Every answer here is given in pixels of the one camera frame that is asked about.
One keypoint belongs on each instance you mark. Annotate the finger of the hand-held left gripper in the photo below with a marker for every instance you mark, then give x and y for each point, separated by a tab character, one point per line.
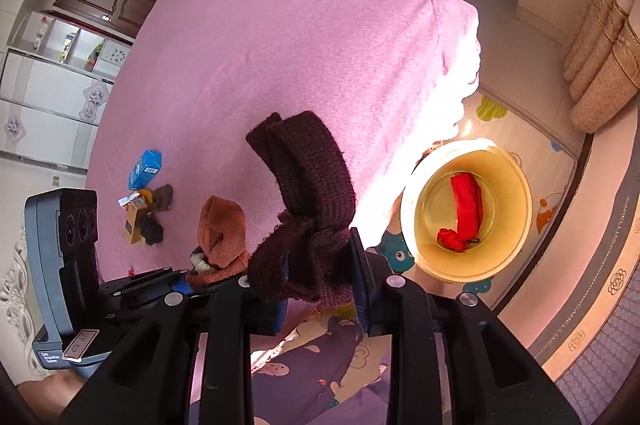
160	274
145	295

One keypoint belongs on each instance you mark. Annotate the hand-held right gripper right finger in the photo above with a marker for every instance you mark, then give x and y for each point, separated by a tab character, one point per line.
361	285

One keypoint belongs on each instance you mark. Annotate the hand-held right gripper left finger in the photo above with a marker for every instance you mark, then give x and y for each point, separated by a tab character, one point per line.
230	310

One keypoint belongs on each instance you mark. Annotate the orange knitted hat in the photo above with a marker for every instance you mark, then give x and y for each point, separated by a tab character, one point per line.
220	225

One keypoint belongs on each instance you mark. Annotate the yellow plastic bucket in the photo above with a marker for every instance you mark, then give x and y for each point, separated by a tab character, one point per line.
435	255

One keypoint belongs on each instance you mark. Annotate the blue cardboard box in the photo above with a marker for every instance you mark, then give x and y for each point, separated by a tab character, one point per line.
145	169

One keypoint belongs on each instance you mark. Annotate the maroon knitted scarf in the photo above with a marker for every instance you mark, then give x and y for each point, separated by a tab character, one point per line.
310	165

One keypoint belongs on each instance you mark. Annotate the person's left forearm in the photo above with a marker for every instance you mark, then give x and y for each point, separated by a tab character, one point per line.
50	392

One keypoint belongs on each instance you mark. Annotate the dark sock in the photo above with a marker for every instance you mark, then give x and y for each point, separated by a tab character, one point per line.
151	230

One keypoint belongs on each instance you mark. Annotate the yellow cardboard box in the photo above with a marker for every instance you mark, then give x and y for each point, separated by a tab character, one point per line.
134	222

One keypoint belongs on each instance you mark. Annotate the brown knitted sock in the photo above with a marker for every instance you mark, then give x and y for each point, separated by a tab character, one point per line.
163	197

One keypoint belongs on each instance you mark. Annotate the red fabric pouch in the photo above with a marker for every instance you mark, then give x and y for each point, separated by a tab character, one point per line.
467	205

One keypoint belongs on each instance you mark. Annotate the white flower print wardrobe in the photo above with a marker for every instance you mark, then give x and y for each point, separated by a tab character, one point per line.
45	105

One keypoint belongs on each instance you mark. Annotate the cartoon printed play mat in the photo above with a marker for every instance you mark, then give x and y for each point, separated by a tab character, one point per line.
545	165

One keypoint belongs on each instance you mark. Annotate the grey floral bordered rug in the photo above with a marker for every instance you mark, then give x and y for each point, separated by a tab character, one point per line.
600	305

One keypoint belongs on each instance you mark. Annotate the pink bed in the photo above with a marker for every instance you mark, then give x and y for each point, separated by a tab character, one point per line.
275	55

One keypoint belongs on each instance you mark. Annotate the beige curtain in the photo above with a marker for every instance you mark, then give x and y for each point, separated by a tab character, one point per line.
605	50

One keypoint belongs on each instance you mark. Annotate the tufted headboard carved frame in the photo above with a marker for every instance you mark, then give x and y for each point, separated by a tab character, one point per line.
15	295

